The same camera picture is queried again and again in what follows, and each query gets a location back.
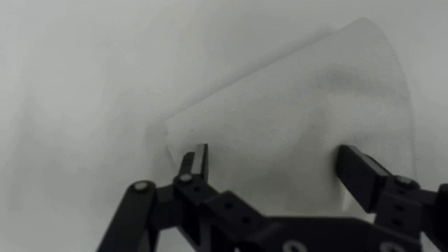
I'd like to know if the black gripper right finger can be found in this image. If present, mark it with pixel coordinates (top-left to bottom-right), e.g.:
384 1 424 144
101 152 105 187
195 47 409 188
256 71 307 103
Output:
335 144 448 252

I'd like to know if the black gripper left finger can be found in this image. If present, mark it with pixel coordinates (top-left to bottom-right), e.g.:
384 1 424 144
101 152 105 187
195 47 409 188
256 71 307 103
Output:
97 142 267 252

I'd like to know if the white towel with red stripes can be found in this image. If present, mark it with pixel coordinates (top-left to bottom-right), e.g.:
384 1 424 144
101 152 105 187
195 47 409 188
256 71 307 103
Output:
165 16 417 225

